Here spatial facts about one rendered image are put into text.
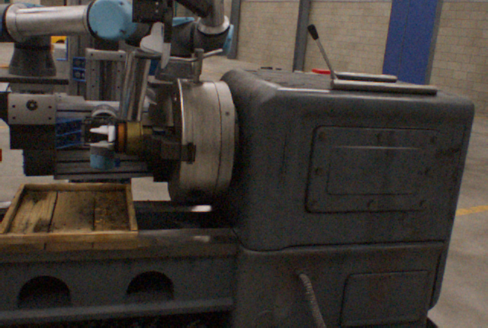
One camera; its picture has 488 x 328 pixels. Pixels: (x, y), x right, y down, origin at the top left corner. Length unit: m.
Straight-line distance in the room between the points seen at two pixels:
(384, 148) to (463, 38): 11.99
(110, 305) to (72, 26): 0.77
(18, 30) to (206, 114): 0.71
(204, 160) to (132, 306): 0.39
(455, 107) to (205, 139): 0.62
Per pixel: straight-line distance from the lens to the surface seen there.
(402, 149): 1.29
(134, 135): 1.25
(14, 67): 1.82
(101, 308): 1.29
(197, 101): 1.19
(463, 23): 13.27
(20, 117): 1.69
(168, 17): 1.06
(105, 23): 1.44
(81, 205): 1.40
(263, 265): 1.25
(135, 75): 1.59
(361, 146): 1.24
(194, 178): 1.18
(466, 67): 13.09
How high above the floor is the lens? 1.38
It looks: 13 degrees down
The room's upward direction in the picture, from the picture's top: 5 degrees clockwise
